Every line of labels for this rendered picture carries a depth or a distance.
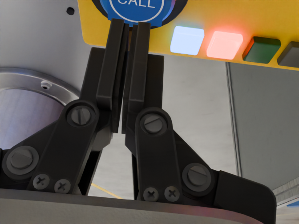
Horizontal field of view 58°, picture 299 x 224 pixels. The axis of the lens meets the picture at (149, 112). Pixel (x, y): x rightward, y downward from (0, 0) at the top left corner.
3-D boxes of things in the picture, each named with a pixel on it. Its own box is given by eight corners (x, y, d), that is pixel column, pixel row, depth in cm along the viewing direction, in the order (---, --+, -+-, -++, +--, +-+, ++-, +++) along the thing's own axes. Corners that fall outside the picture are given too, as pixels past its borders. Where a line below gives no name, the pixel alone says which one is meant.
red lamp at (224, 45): (243, 33, 16) (244, 40, 16) (232, 54, 18) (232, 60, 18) (214, 30, 16) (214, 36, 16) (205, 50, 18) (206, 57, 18)
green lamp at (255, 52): (280, 38, 17) (282, 45, 16) (266, 58, 18) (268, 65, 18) (252, 34, 17) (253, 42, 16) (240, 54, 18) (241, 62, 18)
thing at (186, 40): (204, 28, 16) (204, 35, 16) (196, 49, 18) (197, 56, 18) (175, 24, 16) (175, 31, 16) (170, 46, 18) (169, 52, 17)
